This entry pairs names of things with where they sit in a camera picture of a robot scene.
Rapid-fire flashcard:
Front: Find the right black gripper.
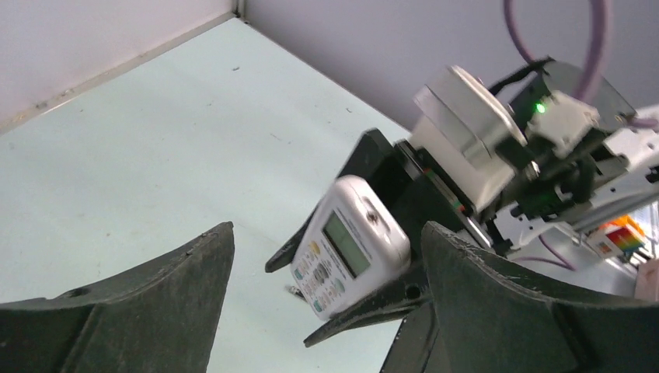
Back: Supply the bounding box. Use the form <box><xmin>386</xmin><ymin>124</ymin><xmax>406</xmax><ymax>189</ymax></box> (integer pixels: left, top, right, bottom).
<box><xmin>265</xmin><ymin>128</ymin><xmax>510</xmax><ymax>347</ymax></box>

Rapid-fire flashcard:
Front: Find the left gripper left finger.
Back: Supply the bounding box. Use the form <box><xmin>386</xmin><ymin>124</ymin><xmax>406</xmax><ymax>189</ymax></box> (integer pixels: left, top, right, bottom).
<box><xmin>1</xmin><ymin>222</ymin><xmax>235</xmax><ymax>372</ymax></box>

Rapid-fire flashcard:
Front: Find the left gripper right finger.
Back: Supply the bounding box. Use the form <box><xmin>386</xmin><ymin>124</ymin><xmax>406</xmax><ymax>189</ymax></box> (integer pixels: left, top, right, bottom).
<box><xmin>379</xmin><ymin>221</ymin><xmax>659</xmax><ymax>373</ymax></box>

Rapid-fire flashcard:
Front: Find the white remote control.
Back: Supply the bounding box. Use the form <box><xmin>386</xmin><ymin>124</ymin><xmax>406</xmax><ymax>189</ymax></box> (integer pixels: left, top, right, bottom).
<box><xmin>291</xmin><ymin>175</ymin><xmax>411</xmax><ymax>321</ymax></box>

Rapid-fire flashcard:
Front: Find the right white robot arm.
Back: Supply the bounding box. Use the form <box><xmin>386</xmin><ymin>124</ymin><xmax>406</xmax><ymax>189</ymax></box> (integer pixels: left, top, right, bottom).
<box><xmin>305</xmin><ymin>57</ymin><xmax>657</xmax><ymax>346</ymax></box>

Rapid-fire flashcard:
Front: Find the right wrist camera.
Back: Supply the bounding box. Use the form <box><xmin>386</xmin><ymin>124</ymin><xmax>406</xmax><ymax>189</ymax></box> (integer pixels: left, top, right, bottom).
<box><xmin>408</xmin><ymin>65</ymin><xmax>527</xmax><ymax>212</ymax></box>

